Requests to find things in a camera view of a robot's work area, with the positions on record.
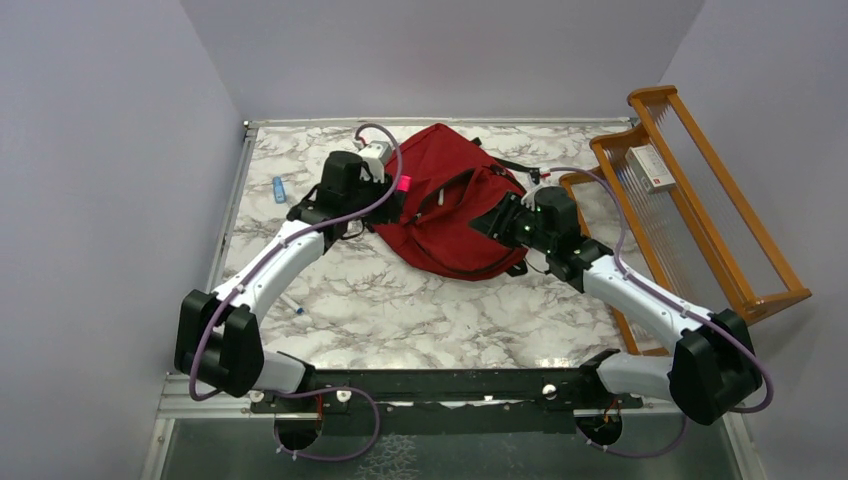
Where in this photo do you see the blue capped pen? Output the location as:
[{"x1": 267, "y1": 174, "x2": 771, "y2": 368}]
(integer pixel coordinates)
[{"x1": 281, "y1": 295, "x2": 304, "y2": 315}]

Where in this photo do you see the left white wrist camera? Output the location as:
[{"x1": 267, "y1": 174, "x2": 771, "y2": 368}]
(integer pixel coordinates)
[{"x1": 357, "y1": 141, "x2": 393, "y2": 184}]

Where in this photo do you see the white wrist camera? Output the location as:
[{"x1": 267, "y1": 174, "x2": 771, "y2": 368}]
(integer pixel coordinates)
[
  {"x1": 357, "y1": 141, "x2": 393, "y2": 184},
  {"x1": 521, "y1": 174, "x2": 546, "y2": 210}
]

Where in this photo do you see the orange wooden rack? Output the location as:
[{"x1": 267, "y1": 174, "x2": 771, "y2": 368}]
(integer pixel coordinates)
[{"x1": 590, "y1": 85, "x2": 812, "y2": 325}]

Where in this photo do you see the red backpack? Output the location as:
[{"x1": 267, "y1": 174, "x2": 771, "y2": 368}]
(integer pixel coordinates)
[{"x1": 370, "y1": 123, "x2": 539, "y2": 281}]

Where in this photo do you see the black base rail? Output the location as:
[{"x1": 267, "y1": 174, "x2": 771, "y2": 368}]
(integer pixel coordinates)
[{"x1": 182, "y1": 354, "x2": 677, "y2": 439}]

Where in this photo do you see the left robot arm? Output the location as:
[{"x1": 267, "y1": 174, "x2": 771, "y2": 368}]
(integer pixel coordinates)
[{"x1": 174, "y1": 142, "x2": 410, "y2": 411}]

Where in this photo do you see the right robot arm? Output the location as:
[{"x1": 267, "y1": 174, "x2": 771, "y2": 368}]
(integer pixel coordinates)
[{"x1": 469, "y1": 187, "x2": 770, "y2": 425}]

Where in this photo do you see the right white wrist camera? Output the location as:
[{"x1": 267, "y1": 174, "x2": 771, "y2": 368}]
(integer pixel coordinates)
[{"x1": 521, "y1": 174, "x2": 546, "y2": 210}]

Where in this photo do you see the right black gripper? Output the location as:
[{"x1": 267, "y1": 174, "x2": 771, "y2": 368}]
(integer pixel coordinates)
[{"x1": 468, "y1": 189, "x2": 555, "y2": 254}]

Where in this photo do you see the light blue highlighter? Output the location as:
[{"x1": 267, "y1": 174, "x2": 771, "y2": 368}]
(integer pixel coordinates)
[{"x1": 272, "y1": 176, "x2": 287, "y2": 204}]

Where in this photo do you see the pink black highlighter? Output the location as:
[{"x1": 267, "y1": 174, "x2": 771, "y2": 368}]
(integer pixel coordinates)
[{"x1": 396, "y1": 175, "x2": 411, "y2": 202}]

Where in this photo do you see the white red small box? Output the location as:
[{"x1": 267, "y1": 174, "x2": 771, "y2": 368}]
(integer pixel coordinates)
[{"x1": 625, "y1": 144, "x2": 676, "y2": 194}]

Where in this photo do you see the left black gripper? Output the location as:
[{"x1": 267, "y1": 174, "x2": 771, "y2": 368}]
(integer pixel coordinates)
[{"x1": 344, "y1": 169, "x2": 404, "y2": 225}]

